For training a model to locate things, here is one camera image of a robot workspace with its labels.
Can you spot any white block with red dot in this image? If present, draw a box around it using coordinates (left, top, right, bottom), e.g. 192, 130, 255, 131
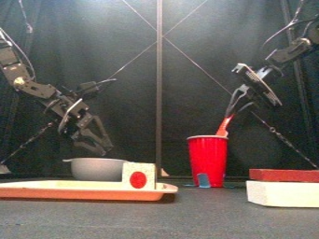
122, 162, 159, 190

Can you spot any black vertical frame pole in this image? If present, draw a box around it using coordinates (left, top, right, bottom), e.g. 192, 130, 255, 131
155, 0, 164, 178

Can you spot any red plastic toy knife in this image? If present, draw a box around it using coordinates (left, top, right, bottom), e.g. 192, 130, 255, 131
215, 113, 236, 138

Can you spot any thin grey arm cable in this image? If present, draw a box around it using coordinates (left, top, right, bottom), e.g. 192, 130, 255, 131
0, 27, 37, 82

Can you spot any red plastic cup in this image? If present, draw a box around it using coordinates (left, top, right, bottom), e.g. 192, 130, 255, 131
186, 134, 231, 189

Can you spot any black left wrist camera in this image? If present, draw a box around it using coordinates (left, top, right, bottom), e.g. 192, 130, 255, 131
76, 77, 119, 96

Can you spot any brace wire with turnbuckle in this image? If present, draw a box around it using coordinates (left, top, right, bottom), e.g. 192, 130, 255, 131
122, 0, 319, 171

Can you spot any grey bowl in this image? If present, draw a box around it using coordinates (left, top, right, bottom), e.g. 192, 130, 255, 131
62, 157, 130, 182

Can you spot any thin brace wire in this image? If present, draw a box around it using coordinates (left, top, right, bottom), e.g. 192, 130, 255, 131
0, 0, 210, 166

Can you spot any white box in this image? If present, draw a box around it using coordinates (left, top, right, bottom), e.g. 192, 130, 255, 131
244, 179, 319, 209

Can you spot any blue tape strip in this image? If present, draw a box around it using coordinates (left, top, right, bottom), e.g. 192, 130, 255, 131
196, 173, 212, 189

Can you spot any red brick block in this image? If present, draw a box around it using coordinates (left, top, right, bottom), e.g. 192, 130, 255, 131
248, 168, 319, 184

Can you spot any white and orange tray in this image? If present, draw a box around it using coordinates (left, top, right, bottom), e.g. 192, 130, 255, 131
0, 179, 179, 203

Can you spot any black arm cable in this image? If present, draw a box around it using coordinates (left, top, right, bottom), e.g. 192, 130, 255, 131
260, 0, 319, 49

